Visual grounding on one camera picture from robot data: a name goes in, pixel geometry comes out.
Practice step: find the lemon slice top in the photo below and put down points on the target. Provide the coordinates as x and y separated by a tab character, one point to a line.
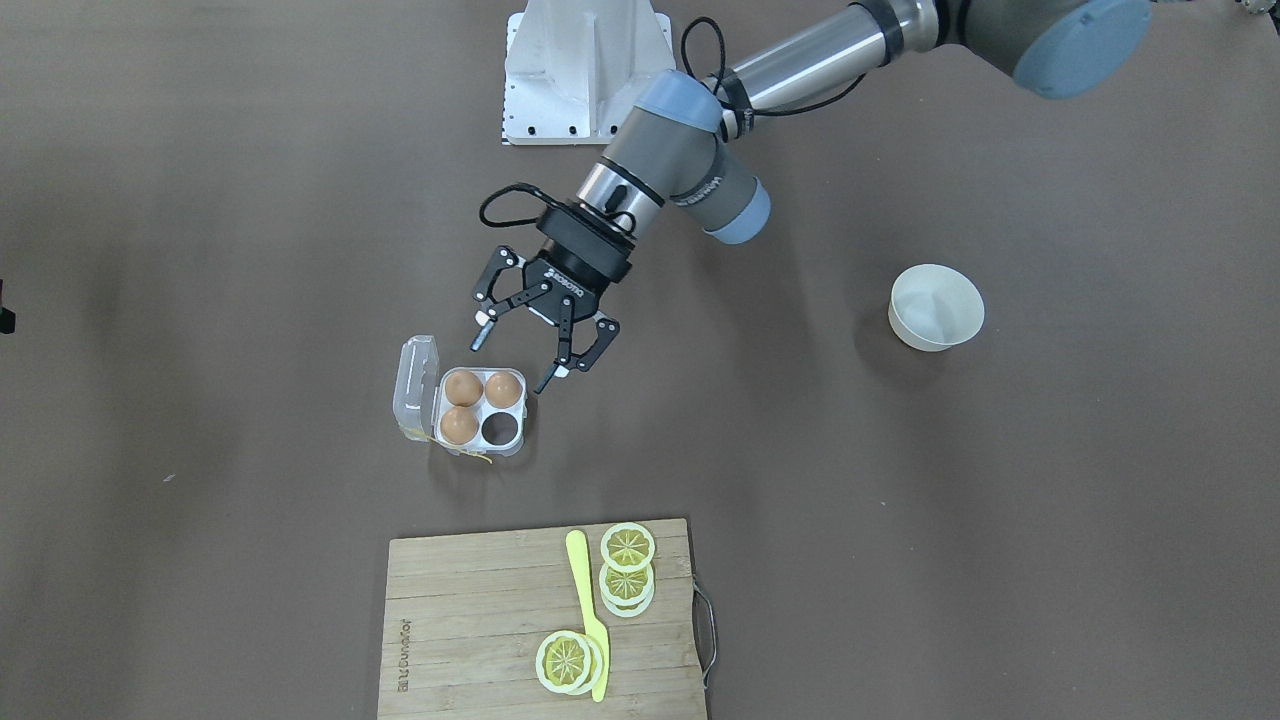
627	546

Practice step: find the lemon slice by knife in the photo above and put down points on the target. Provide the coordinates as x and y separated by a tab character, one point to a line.
569	663

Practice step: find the brown egg in box front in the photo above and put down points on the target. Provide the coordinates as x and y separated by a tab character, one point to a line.
458	426

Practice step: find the white camera stand base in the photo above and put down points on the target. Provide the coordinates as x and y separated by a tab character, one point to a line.
575	68

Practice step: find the yellow plastic knife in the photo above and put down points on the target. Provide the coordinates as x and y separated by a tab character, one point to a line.
579	556

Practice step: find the brown egg in box rear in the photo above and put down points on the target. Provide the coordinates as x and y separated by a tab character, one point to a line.
462	388

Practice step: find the clear plastic egg box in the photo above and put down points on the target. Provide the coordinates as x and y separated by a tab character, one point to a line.
476	411

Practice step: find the white bowl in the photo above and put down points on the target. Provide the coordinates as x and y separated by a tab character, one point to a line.
933	307

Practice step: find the lemon slice middle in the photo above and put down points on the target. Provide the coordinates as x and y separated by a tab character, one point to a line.
626	593

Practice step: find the brown egg in box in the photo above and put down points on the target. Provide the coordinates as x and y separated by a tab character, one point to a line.
462	388
458	426

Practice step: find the brown egg from bowl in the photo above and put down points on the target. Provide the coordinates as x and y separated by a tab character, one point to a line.
503	389

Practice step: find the wooden cutting board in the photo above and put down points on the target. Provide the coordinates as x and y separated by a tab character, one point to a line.
464	617

